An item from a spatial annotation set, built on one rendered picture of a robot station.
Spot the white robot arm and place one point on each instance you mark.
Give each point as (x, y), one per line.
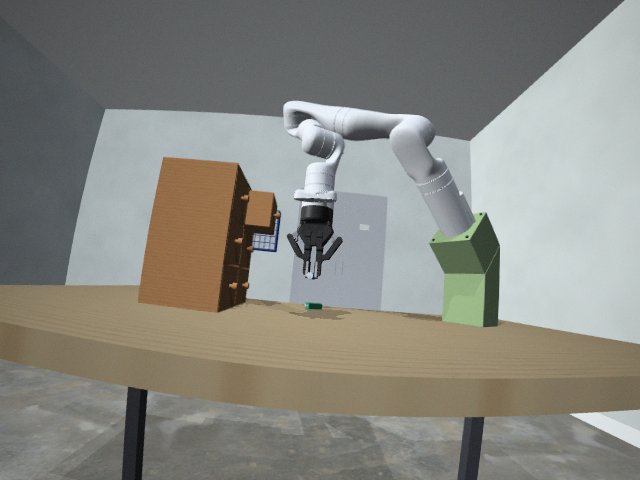
(409, 141)

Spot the small brown wooden chest of drawers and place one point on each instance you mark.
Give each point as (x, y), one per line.
(187, 237)

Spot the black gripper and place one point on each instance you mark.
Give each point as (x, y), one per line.
(315, 229)

